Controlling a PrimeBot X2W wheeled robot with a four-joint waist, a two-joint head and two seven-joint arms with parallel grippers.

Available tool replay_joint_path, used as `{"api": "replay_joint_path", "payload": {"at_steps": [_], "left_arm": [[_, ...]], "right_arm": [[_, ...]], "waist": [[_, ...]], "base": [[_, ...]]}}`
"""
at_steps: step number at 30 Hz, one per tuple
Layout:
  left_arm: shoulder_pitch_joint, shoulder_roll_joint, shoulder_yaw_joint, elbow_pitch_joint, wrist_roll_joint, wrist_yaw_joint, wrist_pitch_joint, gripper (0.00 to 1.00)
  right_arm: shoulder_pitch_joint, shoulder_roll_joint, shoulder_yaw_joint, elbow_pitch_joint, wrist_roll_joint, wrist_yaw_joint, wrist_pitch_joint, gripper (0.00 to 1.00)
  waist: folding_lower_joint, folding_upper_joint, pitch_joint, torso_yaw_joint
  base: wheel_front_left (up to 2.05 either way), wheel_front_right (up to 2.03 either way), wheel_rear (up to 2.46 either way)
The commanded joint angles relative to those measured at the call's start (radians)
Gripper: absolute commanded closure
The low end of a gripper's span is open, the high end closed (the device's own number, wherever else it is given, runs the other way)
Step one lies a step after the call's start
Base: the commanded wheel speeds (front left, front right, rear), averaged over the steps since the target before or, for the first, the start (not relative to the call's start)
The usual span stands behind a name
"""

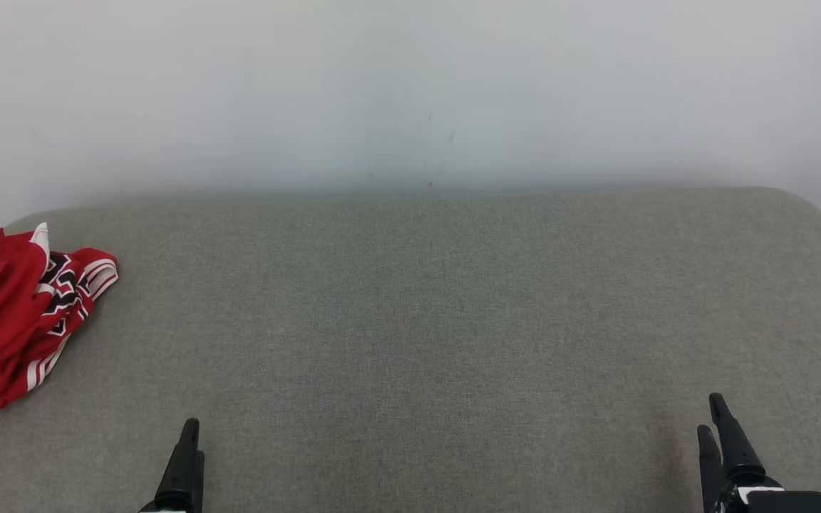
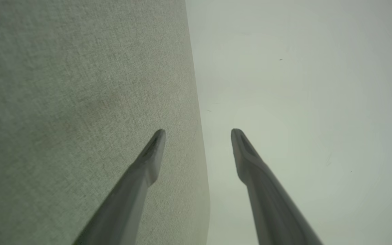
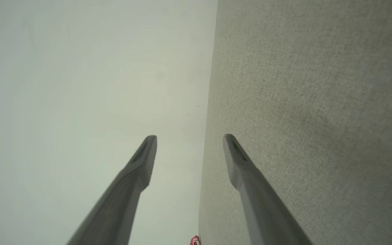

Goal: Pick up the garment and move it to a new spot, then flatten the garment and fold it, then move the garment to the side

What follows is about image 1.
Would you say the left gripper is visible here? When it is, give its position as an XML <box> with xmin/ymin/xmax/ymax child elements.
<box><xmin>140</xmin><ymin>418</ymin><xmax>206</xmax><ymax>513</ymax></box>

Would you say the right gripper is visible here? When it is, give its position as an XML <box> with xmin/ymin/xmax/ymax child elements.
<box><xmin>697</xmin><ymin>393</ymin><xmax>783</xmax><ymax>513</ymax></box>

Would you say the red jersey with number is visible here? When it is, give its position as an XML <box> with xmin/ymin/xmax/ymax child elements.
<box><xmin>0</xmin><ymin>246</ymin><xmax>120</xmax><ymax>412</ymax></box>

